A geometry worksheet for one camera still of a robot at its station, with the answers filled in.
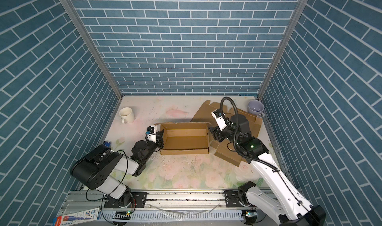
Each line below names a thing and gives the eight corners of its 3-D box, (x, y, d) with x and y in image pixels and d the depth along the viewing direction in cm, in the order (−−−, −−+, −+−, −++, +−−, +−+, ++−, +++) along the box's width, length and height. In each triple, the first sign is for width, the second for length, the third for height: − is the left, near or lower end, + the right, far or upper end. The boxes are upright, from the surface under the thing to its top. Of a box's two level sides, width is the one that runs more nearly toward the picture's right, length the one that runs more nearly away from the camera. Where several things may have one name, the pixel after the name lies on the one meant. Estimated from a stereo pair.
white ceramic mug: (126, 129, 103) (120, 120, 95) (123, 118, 109) (117, 109, 101) (137, 124, 105) (132, 116, 98) (134, 114, 111) (129, 105, 104)
